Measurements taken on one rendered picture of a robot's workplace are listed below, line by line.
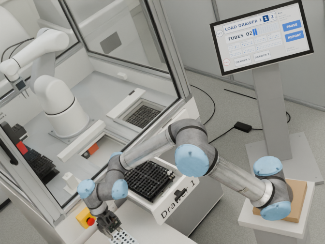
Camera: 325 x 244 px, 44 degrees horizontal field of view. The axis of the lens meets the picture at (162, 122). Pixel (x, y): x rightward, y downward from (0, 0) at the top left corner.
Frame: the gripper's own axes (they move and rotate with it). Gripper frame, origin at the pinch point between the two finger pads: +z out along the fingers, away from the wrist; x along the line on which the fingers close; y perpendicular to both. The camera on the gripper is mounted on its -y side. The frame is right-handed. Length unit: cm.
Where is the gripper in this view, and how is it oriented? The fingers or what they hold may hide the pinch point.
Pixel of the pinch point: (113, 232)
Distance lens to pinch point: 191.4
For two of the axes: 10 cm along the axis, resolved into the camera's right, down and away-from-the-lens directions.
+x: 7.0, -6.0, 3.9
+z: 3.0, 7.3, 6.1
